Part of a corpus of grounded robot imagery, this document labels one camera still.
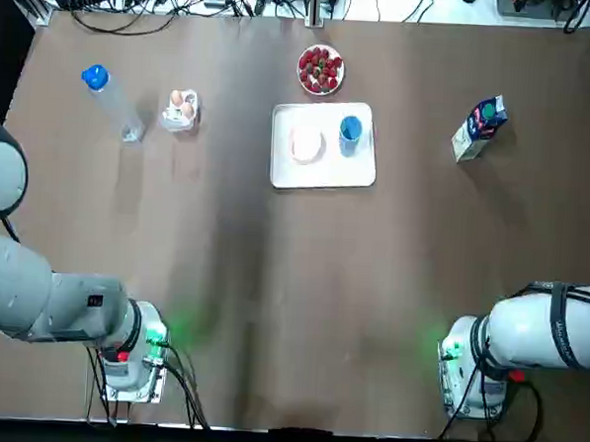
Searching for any blue cup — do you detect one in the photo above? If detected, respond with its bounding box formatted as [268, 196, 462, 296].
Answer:
[337, 115, 365, 159]

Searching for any white rectangular tray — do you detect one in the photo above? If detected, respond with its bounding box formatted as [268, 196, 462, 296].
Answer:
[268, 97, 381, 195]

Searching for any clear bottle with blue cap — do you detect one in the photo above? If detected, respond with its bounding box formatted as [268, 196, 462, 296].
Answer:
[76, 62, 148, 144]

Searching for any white round plate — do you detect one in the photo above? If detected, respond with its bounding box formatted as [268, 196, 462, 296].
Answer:
[295, 43, 348, 97]

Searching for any blue white milk carton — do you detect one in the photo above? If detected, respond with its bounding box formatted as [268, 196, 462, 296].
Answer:
[450, 92, 510, 167]

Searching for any aluminium corner profile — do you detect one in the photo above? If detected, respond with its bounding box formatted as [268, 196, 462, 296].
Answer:
[16, 0, 54, 27]

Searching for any pile of red strawberries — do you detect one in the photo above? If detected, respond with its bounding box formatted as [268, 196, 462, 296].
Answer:
[296, 44, 345, 94]

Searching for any black flat tray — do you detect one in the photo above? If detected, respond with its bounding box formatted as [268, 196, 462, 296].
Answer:
[496, 0, 581, 22]

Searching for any aluminium frame post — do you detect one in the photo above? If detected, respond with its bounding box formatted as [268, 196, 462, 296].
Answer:
[307, 0, 333, 29]

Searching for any clear plastic egg carton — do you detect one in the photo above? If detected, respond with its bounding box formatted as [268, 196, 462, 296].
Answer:
[158, 87, 203, 134]

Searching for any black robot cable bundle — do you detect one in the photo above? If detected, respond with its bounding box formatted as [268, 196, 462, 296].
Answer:
[436, 356, 548, 442]
[79, 336, 215, 431]

